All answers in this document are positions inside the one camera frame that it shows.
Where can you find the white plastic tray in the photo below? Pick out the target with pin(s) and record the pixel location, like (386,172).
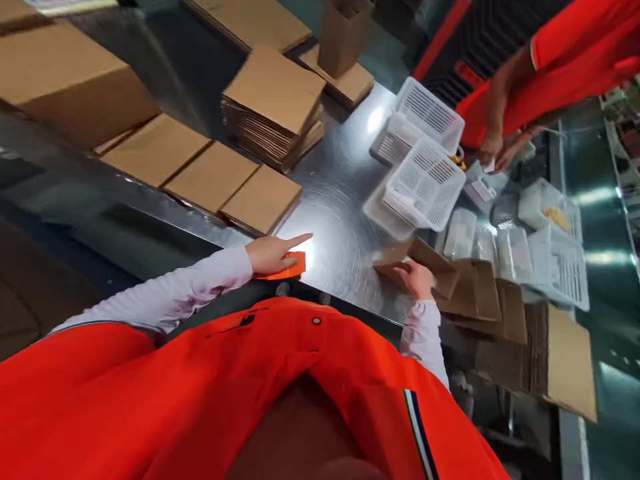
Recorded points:
(382,212)

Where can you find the low stack of flat cartons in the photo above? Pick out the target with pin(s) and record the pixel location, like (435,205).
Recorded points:
(350,85)

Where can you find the large cardboard box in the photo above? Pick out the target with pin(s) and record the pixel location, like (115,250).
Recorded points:
(70,80)

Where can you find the person's left hand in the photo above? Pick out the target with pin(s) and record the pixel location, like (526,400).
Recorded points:
(270,254)

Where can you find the white basket with yellow pieces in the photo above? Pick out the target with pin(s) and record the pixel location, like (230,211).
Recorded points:
(547,210)

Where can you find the person's right hand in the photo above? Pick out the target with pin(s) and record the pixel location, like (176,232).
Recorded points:
(419,281)

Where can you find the pile of white plastic packets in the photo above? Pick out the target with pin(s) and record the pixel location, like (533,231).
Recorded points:
(500,245)

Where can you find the wide stack of flat cartons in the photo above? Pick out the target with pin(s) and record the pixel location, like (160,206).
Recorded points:
(255,22)

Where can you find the person's right fingers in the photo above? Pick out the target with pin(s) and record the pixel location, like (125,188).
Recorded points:
(403,270)

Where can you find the black ribbed panel red edge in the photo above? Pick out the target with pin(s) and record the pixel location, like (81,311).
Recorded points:
(470,45)

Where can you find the stack of corrugated cardboard sheets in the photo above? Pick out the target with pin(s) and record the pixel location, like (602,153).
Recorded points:
(555,360)

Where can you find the pile of folded small boxes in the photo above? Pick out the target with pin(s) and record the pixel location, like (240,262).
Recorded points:
(487,300)

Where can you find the white plastic mesh basket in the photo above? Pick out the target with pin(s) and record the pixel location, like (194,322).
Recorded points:
(395,142)
(565,270)
(431,111)
(425,185)

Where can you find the person's body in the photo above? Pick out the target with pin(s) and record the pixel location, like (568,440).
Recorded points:
(200,395)

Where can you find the tall stack of flat cartons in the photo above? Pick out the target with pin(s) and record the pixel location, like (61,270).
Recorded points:
(275,105)

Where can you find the orange plastic hand tool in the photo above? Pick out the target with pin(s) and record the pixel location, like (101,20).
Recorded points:
(294,266)

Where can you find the upright cardboard carton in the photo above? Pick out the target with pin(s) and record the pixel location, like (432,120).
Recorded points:
(344,35)

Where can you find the small cardboard box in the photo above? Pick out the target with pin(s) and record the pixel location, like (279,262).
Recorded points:
(431,260)

